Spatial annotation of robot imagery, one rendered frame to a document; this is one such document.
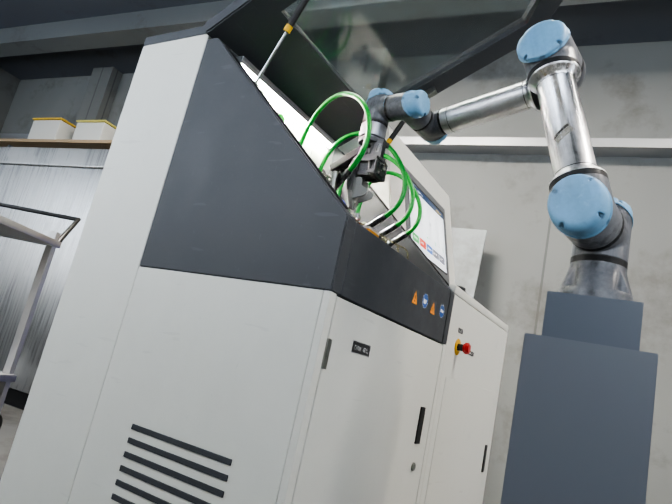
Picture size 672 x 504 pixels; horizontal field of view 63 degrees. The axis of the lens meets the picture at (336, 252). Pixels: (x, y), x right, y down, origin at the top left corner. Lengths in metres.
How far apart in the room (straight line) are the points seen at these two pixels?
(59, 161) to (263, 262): 3.37
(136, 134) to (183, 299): 0.57
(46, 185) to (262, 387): 3.54
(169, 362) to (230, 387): 0.19
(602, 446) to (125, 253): 1.18
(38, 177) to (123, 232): 3.07
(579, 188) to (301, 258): 0.57
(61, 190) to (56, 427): 2.94
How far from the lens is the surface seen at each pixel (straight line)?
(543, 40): 1.41
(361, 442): 1.31
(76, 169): 4.33
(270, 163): 1.29
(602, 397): 1.19
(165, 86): 1.70
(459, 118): 1.62
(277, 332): 1.13
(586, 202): 1.18
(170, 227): 1.43
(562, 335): 1.23
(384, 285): 1.28
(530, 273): 3.81
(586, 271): 1.28
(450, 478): 1.95
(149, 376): 1.36
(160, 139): 1.60
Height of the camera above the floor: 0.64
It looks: 12 degrees up
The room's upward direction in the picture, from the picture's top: 13 degrees clockwise
